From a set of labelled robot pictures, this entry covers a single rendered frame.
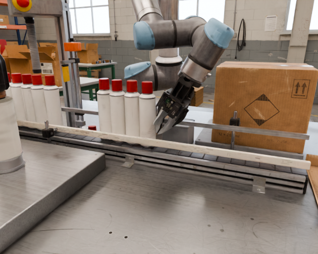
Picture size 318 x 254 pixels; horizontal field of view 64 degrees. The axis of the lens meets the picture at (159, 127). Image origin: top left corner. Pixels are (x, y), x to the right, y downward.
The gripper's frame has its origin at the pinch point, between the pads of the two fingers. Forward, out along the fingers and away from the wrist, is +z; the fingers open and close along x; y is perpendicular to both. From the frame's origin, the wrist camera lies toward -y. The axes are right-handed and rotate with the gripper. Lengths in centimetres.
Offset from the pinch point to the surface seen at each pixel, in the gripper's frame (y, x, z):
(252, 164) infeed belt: 3.1, 27.3, -9.4
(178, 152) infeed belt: 3.0, 8.9, 1.2
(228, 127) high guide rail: -2.7, 16.8, -12.3
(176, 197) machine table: 18.6, 15.2, 3.4
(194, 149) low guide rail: 4.7, 12.1, -3.5
